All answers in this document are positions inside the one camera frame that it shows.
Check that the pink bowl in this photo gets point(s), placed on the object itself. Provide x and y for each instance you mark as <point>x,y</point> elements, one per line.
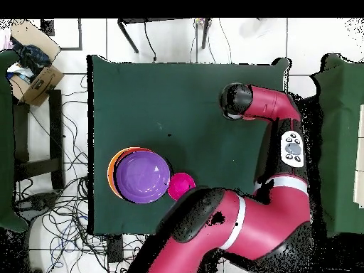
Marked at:
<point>180,184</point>

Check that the purple bowl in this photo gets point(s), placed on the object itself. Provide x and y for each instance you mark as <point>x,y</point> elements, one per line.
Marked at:
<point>142,176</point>

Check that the wide red bowl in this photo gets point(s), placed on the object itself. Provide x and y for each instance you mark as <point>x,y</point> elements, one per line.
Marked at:
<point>114,176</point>

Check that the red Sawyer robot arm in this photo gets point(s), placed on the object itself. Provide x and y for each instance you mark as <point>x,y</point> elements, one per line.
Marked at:
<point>256,221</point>

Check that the dark green table cloth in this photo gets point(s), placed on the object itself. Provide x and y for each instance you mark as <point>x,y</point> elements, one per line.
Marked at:
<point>170,99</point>

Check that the black bench stand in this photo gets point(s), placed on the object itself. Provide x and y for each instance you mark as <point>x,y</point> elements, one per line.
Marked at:
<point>55,136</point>

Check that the black chair base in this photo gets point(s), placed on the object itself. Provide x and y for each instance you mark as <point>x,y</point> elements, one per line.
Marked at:
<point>37,203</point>

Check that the cardboard box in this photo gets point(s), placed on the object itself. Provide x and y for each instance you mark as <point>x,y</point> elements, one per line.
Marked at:
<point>42,82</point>

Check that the green covered table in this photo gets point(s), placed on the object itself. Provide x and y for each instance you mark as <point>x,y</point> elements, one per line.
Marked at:
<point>338,142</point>
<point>7,142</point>

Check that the black metal table frame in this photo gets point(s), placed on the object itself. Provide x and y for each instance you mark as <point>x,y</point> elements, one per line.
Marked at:
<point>128,35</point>

